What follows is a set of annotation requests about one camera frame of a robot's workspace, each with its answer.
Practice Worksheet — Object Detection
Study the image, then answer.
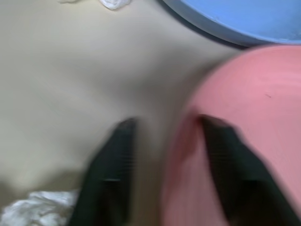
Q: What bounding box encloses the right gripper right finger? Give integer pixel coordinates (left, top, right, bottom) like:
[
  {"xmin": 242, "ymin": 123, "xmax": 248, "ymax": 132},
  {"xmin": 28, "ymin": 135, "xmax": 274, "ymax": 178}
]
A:
[{"xmin": 199, "ymin": 114, "xmax": 301, "ymax": 226}]

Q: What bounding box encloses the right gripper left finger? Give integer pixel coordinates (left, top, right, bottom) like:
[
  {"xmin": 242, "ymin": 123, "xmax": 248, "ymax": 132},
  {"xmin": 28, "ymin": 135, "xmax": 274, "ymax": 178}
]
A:
[{"xmin": 68, "ymin": 117, "xmax": 139, "ymax": 226}]

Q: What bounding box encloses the pink plastic plate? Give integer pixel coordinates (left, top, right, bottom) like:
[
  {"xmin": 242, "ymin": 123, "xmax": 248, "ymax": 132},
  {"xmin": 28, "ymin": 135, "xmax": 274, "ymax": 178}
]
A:
[{"xmin": 162, "ymin": 44, "xmax": 301, "ymax": 226}]

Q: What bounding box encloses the crumpled white tissue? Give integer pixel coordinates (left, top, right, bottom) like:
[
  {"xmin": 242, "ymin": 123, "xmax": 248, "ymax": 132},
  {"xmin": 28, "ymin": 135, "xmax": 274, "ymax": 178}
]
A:
[
  {"xmin": 58, "ymin": 0, "xmax": 131, "ymax": 10},
  {"xmin": 0, "ymin": 190, "xmax": 79, "ymax": 226}
]

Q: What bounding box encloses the blue plastic plate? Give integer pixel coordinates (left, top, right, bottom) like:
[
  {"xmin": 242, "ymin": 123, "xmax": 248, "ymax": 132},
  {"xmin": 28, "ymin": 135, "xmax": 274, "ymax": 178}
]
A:
[{"xmin": 157, "ymin": 0, "xmax": 301, "ymax": 47}]

